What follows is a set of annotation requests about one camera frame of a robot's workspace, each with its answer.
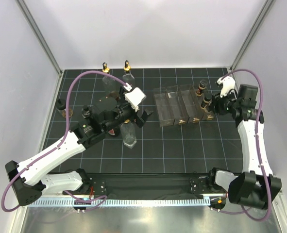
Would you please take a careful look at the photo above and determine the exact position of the white slotted cable duct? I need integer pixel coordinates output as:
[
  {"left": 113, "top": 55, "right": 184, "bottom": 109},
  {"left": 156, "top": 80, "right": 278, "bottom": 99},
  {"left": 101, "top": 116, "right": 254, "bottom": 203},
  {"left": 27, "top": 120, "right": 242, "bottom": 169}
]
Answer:
[{"left": 28, "top": 197, "right": 210, "bottom": 208}]

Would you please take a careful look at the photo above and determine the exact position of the black grid mat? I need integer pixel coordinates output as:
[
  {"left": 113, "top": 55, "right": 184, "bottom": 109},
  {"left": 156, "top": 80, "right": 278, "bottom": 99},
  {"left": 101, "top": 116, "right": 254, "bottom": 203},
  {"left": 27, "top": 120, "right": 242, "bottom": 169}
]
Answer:
[{"left": 52, "top": 67, "right": 243, "bottom": 173}]

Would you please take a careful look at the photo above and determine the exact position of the round amber sauce bottle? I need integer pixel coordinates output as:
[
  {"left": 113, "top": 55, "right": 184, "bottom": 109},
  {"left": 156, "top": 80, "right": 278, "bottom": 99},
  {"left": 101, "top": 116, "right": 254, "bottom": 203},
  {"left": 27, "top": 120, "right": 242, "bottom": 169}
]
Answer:
[{"left": 55, "top": 98, "right": 67, "bottom": 118}]

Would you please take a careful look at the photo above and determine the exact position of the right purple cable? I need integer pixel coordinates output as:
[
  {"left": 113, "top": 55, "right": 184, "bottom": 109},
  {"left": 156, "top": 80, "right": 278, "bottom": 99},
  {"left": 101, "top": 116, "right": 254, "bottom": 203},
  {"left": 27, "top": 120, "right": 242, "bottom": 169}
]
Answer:
[{"left": 211, "top": 68, "right": 274, "bottom": 223}]

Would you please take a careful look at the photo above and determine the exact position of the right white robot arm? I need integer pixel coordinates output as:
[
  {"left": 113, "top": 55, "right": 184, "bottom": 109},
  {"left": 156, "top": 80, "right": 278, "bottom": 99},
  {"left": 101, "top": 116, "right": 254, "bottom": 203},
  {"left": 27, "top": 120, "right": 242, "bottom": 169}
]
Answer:
[{"left": 206, "top": 84, "right": 282, "bottom": 210}]

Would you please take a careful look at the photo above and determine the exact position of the dark sauce bottle red label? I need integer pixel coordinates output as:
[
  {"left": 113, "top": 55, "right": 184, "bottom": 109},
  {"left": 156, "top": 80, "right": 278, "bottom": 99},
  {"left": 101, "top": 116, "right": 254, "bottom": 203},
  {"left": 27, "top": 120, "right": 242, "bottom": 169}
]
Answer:
[{"left": 108, "top": 128, "right": 120, "bottom": 137}]

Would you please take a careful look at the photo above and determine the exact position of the clear acrylic organizer tray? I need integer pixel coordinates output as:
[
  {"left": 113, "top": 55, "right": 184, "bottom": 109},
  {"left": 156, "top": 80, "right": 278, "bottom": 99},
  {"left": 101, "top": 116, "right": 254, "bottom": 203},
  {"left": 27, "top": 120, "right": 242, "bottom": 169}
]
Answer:
[{"left": 153, "top": 82, "right": 215, "bottom": 127}]

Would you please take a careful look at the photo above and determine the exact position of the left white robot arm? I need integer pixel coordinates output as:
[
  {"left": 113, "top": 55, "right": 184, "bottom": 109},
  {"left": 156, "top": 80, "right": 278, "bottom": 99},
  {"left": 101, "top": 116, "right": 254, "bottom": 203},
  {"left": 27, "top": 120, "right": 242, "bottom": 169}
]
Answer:
[{"left": 5, "top": 97, "right": 152, "bottom": 206}]

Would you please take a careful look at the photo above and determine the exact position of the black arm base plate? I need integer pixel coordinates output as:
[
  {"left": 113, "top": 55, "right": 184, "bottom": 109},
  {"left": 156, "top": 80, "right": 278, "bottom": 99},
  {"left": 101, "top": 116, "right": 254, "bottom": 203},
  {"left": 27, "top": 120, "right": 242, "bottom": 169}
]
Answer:
[{"left": 62, "top": 172, "right": 236, "bottom": 199}]

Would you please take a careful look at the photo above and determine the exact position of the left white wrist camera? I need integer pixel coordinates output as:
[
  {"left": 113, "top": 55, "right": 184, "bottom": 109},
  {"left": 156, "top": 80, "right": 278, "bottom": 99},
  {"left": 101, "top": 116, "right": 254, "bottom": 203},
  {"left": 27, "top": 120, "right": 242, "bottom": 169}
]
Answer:
[{"left": 124, "top": 87, "right": 146, "bottom": 112}]

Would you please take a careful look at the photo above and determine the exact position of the small black spice jar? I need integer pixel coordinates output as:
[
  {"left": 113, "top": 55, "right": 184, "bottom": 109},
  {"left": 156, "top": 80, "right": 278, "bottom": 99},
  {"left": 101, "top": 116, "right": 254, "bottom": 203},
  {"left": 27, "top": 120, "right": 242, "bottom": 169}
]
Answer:
[
  {"left": 195, "top": 80, "right": 207, "bottom": 97},
  {"left": 200, "top": 96, "right": 208, "bottom": 111}
]

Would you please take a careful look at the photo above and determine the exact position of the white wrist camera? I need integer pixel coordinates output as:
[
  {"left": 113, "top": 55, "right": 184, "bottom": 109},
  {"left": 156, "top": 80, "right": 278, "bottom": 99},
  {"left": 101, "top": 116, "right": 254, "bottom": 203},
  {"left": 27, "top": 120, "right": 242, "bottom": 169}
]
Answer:
[
  {"left": 216, "top": 75, "right": 236, "bottom": 98},
  {"left": 124, "top": 87, "right": 146, "bottom": 112}
]

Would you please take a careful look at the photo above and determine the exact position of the glass oil bottle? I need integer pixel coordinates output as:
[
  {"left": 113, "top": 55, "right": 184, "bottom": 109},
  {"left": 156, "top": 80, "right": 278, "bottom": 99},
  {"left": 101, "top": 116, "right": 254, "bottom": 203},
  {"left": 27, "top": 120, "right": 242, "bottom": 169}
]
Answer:
[
  {"left": 120, "top": 119, "right": 137, "bottom": 149},
  {"left": 102, "top": 62, "right": 116, "bottom": 95},
  {"left": 122, "top": 60, "right": 135, "bottom": 86}
]

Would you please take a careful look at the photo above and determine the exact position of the aluminium frame post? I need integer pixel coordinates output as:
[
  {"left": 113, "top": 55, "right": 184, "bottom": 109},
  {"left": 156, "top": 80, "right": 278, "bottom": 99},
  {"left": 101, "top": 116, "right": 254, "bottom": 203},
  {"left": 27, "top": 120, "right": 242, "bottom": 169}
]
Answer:
[
  {"left": 15, "top": 0, "right": 63, "bottom": 76},
  {"left": 229, "top": 0, "right": 276, "bottom": 70}
]

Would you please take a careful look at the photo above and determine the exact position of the left aluminium frame post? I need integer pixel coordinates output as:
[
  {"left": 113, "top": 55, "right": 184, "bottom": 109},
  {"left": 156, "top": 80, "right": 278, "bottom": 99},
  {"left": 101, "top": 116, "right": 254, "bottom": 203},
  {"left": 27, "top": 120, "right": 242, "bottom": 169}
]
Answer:
[{"left": 15, "top": 0, "right": 63, "bottom": 76}]

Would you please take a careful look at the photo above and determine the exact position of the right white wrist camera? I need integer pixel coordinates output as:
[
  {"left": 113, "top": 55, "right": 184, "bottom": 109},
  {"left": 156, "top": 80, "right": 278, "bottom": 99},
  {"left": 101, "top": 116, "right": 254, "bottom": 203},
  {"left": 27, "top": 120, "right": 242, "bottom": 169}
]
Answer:
[{"left": 216, "top": 75, "right": 236, "bottom": 98}]

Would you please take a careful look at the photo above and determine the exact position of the right aluminium frame post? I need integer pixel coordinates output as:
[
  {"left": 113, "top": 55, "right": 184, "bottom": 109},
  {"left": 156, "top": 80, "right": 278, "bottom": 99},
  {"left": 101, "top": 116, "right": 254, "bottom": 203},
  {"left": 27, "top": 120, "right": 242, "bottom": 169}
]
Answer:
[{"left": 229, "top": 0, "right": 276, "bottom": 70}]

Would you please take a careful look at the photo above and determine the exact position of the aluminium front rail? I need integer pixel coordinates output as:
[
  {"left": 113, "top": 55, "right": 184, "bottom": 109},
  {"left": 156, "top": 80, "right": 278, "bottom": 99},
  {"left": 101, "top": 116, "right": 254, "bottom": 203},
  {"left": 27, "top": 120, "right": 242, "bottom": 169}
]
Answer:
[{"left": 17, "top": 175, "right": 284, "bottom": 199}]

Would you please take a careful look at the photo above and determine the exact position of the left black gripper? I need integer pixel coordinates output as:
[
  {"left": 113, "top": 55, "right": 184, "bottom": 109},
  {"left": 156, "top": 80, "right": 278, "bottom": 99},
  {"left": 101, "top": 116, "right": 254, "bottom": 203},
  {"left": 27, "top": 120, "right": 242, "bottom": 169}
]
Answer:
[{"left": 102, "top": 86, "right": 152, "bottom": 133}]

